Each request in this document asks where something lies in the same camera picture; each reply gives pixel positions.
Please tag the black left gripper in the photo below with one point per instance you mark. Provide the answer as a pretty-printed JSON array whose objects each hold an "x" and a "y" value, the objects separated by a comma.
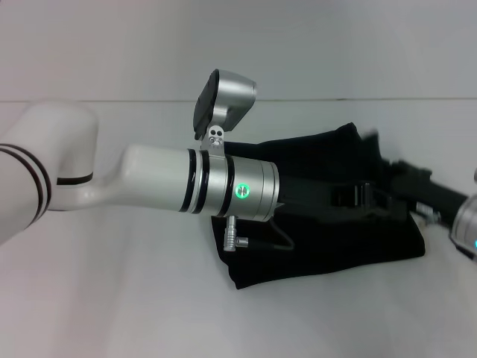
[{"x": 305, "y": 195}]

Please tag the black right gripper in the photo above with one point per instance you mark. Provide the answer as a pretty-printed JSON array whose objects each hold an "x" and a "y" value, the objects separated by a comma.
[{"x": 421, "y": 186}]

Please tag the black t-shirt with FREE print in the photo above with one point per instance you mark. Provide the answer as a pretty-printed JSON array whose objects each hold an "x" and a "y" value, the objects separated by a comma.
[{"x": 316, "y": 242}]

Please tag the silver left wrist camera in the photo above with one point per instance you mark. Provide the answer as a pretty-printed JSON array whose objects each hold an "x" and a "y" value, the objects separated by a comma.
[{"x": 227, "y": 100}]

